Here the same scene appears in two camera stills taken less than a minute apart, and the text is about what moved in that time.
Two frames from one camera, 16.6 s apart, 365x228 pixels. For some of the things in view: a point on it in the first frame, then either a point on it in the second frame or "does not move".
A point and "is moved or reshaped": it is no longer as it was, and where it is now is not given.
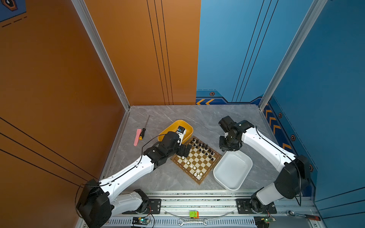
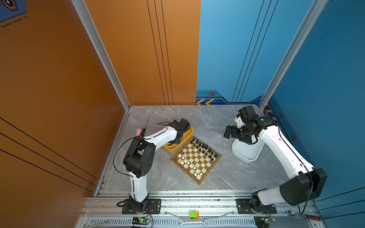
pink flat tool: (137, 138) does not move
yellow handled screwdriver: (143, 130) does not move
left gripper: (182, 152) -> (176, 142)
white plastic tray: (232, 169) is moved or reshaped
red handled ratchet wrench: (291, 213) does not move
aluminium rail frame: (212, 210) does not move
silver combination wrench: (181, 222) does not move
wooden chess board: (202, 159) does not move
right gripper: (223, 147) -> (233, 134)
